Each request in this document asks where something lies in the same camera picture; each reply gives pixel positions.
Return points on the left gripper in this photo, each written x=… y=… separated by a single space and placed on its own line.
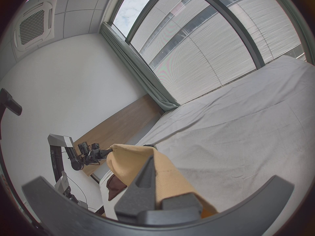
x=99 y=154

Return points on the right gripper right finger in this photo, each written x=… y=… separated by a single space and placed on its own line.
x=182 y=203

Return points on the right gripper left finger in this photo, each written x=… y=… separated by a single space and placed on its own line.
x=137 y=203

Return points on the tan shorts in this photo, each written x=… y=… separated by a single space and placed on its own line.
x=137 y=161

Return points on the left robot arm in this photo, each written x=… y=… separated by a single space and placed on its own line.
x=60 y=140

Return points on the bed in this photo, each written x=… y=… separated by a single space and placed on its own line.
x=233 y=131

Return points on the brown garment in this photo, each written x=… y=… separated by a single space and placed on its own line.
x=115 y=185

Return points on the grey-green curtain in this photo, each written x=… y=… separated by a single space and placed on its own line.
x=137 y=67

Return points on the white ceiling air vent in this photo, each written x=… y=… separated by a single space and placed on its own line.
x=34 y=26

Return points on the window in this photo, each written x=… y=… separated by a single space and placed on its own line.
x=196 y=45

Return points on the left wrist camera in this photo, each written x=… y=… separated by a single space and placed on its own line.
x=95 y=146

